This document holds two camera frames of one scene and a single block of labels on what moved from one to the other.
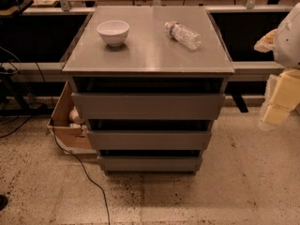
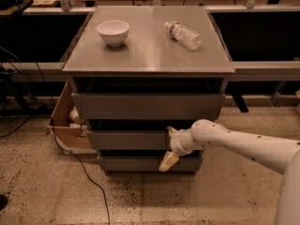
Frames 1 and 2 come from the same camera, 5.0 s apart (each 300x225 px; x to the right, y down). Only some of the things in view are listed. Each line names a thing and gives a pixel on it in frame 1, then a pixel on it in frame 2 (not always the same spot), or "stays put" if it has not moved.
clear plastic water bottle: [182, 34] stays put
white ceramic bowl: [113, 32] stays put
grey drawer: [149, 140] stays put
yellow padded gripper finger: [276, 114] -> [170, 158]
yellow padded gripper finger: [267, 42] -> [172, 130]
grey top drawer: [149, 106] stays put
